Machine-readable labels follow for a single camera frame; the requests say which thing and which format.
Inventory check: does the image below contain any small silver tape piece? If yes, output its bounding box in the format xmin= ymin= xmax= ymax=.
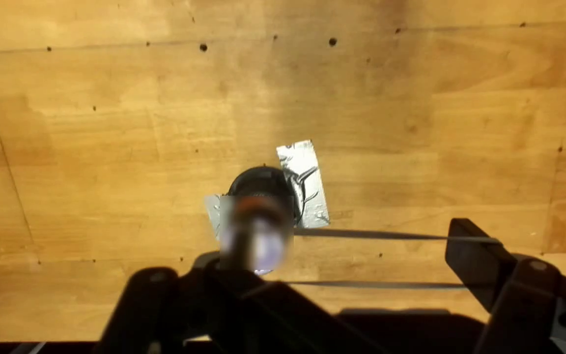
xmin=203 ymin=190 xmax=234 ymax=243

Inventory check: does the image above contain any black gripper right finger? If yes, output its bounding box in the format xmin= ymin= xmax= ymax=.
xmin=445 ymin=216 xmax=566 ymax=354

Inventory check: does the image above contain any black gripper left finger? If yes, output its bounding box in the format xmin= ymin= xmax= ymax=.
xmin=97 ymin=222 xmax=392 ymax=354

